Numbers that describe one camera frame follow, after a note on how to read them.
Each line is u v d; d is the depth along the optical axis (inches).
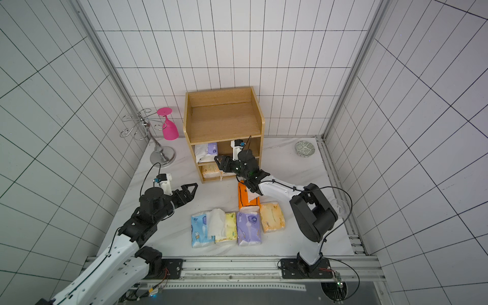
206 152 32.5
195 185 29.3
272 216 32.6
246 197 33.6
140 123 34.6
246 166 25.8
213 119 33.4
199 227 31.2
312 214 18.4
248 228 30.5
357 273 25.9
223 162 29.8
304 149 43.8
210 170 37.6
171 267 28.7
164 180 27.3
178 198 26.7
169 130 38.8
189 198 27.0
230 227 31.2
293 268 27.9
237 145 30.1
